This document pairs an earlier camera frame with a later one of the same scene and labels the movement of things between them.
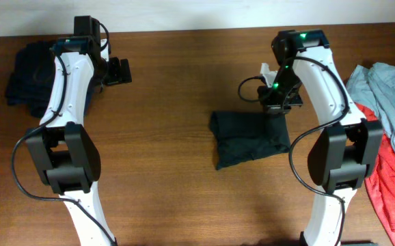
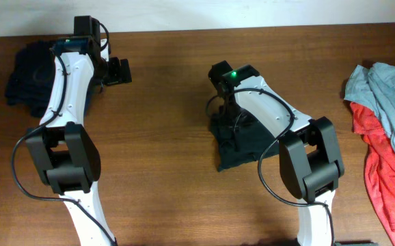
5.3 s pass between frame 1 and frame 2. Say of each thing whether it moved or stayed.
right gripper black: moved
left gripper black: stayed
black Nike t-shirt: stayed
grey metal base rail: stayed
